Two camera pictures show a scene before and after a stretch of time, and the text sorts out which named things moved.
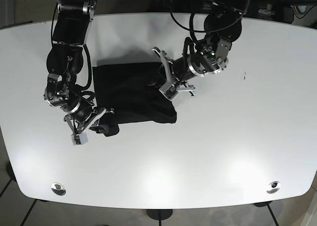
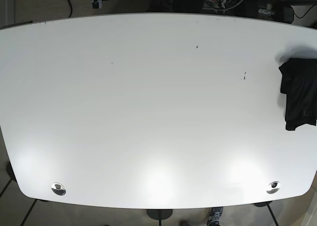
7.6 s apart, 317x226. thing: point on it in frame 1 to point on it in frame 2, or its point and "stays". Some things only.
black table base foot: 159,214 stays
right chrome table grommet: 275,187 stays
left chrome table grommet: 58,188 stays
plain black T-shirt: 131,93 to 298,82
